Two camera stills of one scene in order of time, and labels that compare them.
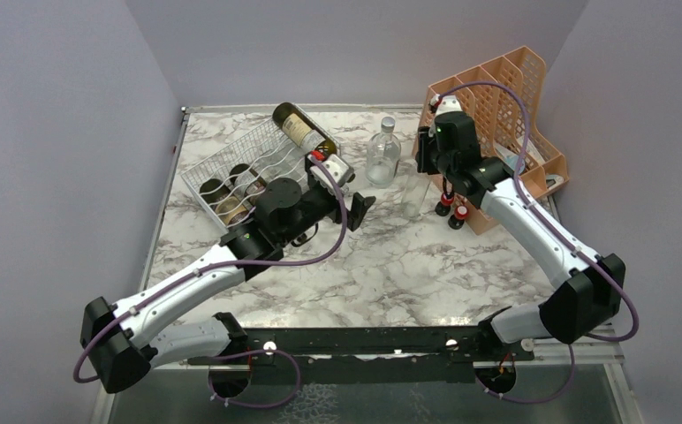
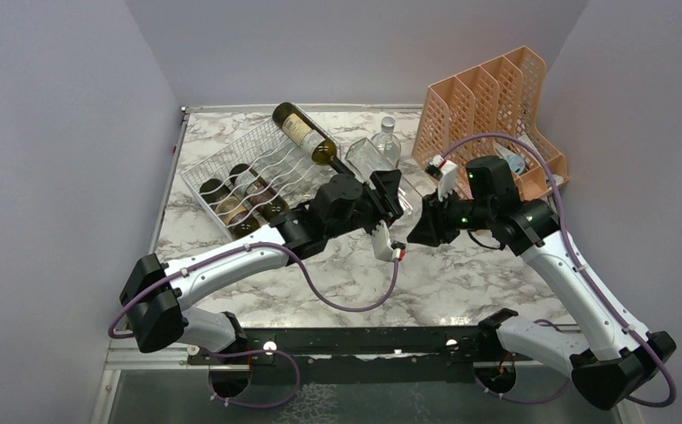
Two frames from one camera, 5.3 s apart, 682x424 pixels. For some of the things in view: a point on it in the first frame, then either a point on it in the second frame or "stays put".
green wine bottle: (302, 130) stays put
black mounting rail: (371, 355) stays put
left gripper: (359, 205) → (385, 200)
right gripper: (426, 137) → (432, 227)
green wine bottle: (245, 178) stays put
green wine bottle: (228, 205) stays put
